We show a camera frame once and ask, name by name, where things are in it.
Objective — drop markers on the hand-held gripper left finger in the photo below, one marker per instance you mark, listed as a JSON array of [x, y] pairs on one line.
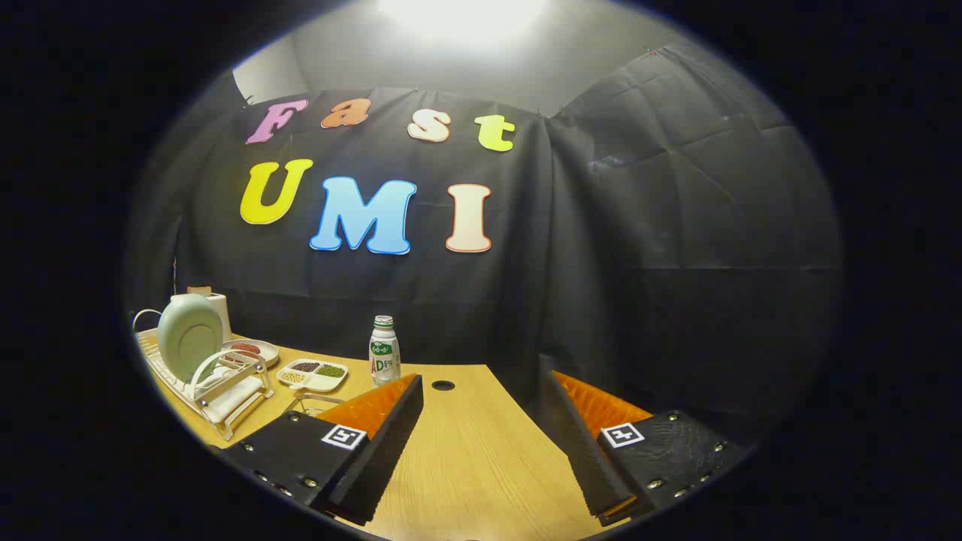
[[383, 451]]

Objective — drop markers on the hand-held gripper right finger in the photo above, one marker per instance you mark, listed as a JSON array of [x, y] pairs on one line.
[[579, 443]]

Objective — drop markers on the light green plate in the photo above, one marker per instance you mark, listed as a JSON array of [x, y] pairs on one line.
[[188, 334]]

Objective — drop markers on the grey plate with patties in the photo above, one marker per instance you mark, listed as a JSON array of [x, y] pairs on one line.
[[264, 353]]

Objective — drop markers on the white drink bottle green label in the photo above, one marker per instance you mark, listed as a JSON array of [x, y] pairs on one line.
[[384, 357]]

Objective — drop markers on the white divided snack tray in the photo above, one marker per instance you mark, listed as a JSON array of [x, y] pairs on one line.
[[312, 374]]

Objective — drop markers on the brown meat patty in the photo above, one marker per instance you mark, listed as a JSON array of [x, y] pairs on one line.
[[246, 348], [239, 358]]

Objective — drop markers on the black backdrop cloth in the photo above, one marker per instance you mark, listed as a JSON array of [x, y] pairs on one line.
[[601, 263]]

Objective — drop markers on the white toaster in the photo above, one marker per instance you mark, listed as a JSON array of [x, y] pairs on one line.
[[222, 312]]

